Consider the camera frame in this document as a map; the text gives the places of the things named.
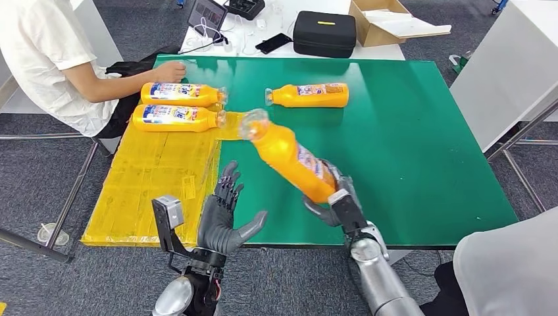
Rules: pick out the clear plastic lid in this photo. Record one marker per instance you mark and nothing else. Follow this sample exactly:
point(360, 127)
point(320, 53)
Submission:
point(52, 235)

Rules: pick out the person's forearm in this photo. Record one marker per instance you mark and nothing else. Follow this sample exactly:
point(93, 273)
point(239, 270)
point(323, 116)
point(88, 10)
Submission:
point(126, 87)

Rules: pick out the orange detergent bottle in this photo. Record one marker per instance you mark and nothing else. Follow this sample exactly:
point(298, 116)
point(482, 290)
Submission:
point(205, 121)
point(208, 97)
point(283, 152)
point(283, 97)

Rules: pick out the tablet with dark screen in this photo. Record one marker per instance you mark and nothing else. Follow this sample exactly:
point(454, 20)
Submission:
point(207, 13)

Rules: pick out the white table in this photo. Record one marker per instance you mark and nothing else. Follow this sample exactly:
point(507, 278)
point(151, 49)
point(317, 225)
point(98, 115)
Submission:
point(383, 53)

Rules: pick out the black zip case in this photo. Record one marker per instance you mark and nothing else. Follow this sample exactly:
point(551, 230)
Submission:
point(324, 37)

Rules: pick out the open cardboard box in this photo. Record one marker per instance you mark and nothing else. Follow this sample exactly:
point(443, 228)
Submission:
point(370, 30)

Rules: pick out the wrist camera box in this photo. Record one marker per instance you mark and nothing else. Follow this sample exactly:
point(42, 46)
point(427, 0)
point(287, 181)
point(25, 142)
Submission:
point(168, 211)
point(353, 216)

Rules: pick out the white sheet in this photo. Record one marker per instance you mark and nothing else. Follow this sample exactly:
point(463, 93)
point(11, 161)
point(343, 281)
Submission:
point(414, 28)

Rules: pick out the blue caster wheel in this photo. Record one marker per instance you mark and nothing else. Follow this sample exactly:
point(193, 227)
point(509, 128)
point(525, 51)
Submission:
point(499, 6)
point(179, 3)

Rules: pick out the white earbuds case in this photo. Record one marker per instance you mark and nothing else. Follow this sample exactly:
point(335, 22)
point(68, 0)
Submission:
point(261, 23)

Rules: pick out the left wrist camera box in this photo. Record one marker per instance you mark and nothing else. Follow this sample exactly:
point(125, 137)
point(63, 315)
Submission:
point(168, 211)

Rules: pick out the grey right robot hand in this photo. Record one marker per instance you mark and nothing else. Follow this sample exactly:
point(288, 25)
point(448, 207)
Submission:
point(320, 216)

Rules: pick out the white power strip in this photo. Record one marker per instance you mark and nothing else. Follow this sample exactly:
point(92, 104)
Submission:
point(205, 46)

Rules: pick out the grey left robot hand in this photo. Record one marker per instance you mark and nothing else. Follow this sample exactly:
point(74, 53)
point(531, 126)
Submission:
point(220, 226)

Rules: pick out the metal frame legs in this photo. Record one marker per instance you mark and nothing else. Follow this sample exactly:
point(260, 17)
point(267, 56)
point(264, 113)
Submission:
point(72, 192)
point(523, 131)

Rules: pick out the person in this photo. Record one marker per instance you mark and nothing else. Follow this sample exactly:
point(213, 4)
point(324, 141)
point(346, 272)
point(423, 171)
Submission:
point(39, 52)
point(510, 270)

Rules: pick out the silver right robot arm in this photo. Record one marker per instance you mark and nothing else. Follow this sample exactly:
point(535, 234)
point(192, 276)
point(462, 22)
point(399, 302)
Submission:
point(379, 279)

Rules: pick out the green topped table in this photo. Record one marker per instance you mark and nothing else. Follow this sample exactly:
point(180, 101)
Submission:
point(414, 131)

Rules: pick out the yellow taped cardboard mat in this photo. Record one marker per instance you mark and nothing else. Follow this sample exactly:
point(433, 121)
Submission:
point(144, 187)

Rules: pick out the black smartphone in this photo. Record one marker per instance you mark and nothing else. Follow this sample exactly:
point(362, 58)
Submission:
point(273, 42)

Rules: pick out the person's hand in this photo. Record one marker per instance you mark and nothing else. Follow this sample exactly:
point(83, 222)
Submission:
point(171, 72)

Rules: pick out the green bag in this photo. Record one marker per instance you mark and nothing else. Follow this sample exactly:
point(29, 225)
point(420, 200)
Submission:
point(460, 64)

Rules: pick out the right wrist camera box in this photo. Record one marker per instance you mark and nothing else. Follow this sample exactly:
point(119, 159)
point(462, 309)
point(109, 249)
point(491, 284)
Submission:
point(353, 216)

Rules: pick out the black charger box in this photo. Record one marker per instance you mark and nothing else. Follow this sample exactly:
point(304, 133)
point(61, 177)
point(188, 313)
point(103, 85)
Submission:
point(246, 8)

